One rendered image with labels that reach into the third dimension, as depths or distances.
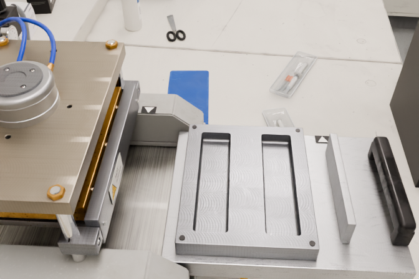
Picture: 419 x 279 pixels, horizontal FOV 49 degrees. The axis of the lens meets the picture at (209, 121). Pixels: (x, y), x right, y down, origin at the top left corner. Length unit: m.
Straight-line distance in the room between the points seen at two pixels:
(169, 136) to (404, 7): 2.32
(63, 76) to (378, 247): 0.43
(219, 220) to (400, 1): 2.41
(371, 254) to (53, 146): 0.38
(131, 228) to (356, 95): 0.70
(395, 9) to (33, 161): 2.58
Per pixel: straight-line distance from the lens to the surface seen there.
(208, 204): 0.59
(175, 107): 0.69
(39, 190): 0.47
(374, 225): 0.62
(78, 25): 1.33
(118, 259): 0.53
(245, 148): 0.64
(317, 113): 1.08
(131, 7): 1.32
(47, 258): 0.56
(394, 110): 1.12
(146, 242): 0.63
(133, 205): 0.66
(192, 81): 1.15
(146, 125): 0.70
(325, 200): 0.63
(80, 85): 0.58
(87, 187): 0.52
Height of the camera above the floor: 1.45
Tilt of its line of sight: 43 degrees down
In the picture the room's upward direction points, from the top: straight up
